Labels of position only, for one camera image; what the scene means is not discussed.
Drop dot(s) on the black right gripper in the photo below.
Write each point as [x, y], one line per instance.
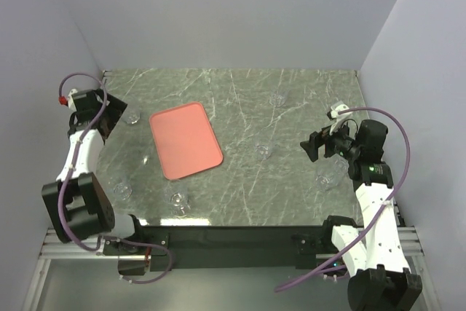
[317, 138]

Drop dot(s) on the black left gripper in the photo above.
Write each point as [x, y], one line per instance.
[115, 108]

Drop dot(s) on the clear glass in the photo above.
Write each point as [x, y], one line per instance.
[131, 115]
[121, 188]
[278, 98]
[177, 199]

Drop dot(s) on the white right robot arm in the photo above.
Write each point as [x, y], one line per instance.
[380, 277]

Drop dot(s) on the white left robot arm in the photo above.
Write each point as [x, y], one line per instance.
[75, 201]

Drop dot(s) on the clear glass under right arm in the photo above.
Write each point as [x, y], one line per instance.
[330, 173]

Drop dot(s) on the pink plastic tray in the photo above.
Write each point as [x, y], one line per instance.
[185, 141]

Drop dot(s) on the clear glass table centre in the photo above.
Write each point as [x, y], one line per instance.
[264, 149]

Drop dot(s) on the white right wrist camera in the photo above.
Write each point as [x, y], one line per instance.
[337, 110]

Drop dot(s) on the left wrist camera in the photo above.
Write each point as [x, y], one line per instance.
[68, 100]

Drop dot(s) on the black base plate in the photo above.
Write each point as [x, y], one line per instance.
[202, 247]

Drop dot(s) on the aluminium mounting rail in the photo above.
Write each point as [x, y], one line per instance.
[131, 259]

